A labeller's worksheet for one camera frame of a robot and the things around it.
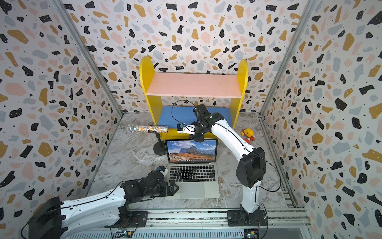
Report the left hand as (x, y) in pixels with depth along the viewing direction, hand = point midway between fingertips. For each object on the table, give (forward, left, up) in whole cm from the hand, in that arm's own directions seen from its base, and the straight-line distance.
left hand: (176, 190), depth 79 cm
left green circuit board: (-18, +22, -5) cm, 29 cm away
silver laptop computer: (+14, -9, -5) cm, 18 cm away
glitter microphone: (+28, +25, +17) cm, 41 cm away
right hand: (+25, -8, +15) cm, 31 cm away
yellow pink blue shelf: (+65, +7, +10) cm, 67 cm away
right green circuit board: (-19, -38, -6) cm, 43 cm away
